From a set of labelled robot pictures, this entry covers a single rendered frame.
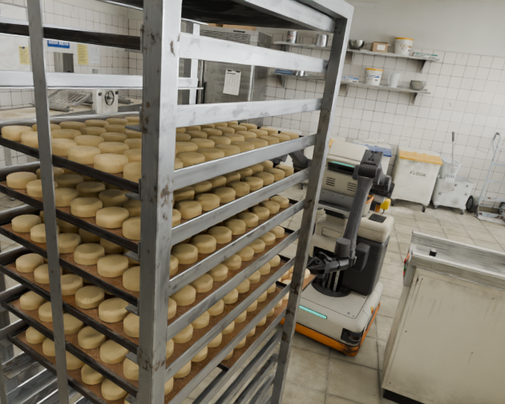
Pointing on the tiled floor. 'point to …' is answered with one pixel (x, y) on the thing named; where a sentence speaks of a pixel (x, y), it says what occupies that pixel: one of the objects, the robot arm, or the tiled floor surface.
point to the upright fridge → (249, 77)
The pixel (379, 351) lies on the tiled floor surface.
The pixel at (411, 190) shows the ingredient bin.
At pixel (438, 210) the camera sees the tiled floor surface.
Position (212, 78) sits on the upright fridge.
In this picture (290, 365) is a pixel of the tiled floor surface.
